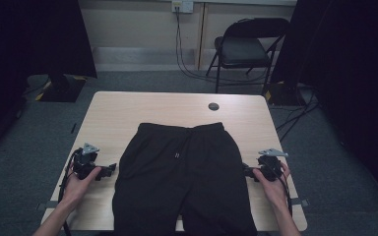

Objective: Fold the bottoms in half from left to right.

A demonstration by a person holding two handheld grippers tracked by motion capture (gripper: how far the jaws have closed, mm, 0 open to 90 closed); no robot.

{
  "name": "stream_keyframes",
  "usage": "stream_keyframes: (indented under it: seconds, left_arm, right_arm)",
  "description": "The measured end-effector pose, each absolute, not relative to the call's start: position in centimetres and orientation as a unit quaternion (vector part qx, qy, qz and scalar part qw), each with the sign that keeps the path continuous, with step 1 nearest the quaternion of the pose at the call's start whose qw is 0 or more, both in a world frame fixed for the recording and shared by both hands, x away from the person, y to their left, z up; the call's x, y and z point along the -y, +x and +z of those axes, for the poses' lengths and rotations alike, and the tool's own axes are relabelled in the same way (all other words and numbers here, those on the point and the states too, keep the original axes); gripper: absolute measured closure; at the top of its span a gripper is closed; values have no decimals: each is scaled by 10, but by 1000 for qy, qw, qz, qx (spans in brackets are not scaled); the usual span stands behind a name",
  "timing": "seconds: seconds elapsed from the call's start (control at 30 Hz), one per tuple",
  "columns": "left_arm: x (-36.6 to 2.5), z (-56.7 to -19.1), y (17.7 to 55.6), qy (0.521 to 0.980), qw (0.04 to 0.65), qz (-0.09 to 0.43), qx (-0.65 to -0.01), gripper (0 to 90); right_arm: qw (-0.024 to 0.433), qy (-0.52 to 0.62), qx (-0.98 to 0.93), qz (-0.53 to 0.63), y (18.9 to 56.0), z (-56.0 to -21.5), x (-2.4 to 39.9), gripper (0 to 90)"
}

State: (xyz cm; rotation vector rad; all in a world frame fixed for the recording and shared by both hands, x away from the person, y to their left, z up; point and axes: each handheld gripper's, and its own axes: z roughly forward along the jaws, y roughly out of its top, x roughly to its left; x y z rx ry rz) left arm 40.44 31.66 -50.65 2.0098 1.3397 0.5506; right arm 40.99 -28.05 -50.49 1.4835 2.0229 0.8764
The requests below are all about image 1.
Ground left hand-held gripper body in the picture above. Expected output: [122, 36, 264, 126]
[73, 143, 100, 181]

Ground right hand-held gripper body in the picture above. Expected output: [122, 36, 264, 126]
[257, 147, 289, 182]

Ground black pants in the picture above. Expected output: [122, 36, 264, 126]
[111, 122, 258, 236]

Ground person's right hand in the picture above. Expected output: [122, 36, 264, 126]
[253, 162, 291, 210]

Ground person's left hand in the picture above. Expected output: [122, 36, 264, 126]
[61, 167, 102, 208]

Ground grey tape strip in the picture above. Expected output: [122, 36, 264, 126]
[289, 197, 310, 207]
[35, 200, 61, 211]

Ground black stand base yellow tape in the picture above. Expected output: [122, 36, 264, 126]
[38, 74, 88, 103]
[264, 81, 306, 106]

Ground black folding chair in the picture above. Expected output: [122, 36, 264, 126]
[206, 17, 291, 94]

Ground black curtain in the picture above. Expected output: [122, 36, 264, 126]
[0, 0, 97, 165]
[270, 0, 378, 210]

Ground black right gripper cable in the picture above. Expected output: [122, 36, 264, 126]
[277, 170, 293, 217]

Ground black floor cables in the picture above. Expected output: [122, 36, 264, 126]
[275, 88, 321, 143]

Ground black wall socket cable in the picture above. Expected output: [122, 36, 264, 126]
[175, 6, 270, 87]

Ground wooden wall post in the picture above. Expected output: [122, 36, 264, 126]
[195, 3, 208, 71]

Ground white wall socket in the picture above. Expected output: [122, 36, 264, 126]
[171, 0, 195, 14]

